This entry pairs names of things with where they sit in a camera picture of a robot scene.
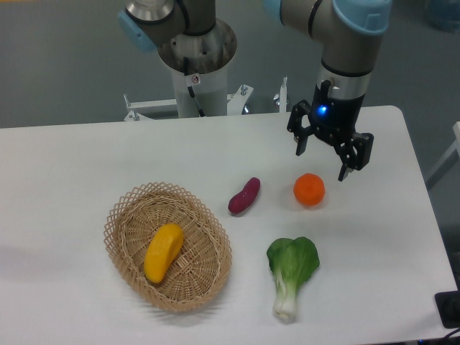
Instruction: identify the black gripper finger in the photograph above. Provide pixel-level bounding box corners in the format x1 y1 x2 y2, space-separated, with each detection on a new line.
334 132 374 181
287 100 314 156

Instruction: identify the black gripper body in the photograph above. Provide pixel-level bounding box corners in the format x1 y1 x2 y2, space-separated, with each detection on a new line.
308 83 364 146

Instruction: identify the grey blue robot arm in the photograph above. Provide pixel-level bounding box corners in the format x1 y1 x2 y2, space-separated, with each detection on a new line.
117 1 392 179

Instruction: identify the woven wicker basket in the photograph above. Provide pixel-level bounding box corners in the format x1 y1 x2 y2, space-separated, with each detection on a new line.
103 183 231 312

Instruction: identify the yellow mango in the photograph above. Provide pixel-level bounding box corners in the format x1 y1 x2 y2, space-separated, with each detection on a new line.
143 224 184 283

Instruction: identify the orange fruit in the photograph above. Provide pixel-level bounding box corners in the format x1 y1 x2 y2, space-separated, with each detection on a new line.
293 173 326 206

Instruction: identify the purple sweet potato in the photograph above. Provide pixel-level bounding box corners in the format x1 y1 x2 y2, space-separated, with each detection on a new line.
228 177 261 214

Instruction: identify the white furniture at right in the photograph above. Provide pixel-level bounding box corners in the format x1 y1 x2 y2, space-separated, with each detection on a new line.
425 121 459 190

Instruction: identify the green bok choy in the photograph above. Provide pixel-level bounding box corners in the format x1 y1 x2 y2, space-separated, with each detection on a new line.
267 236 320 322

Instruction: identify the black device at edge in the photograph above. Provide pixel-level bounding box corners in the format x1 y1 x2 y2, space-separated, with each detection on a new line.
434 290 459 328

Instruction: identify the white metal base frame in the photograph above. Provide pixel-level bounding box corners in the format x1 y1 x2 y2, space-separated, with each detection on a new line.
124 76 289 121

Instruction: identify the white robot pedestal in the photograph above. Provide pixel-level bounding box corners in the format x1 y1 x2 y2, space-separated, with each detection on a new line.
157 19 239 119

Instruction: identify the black cable on pedestal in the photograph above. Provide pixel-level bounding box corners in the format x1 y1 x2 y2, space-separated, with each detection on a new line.
183 57 208 118

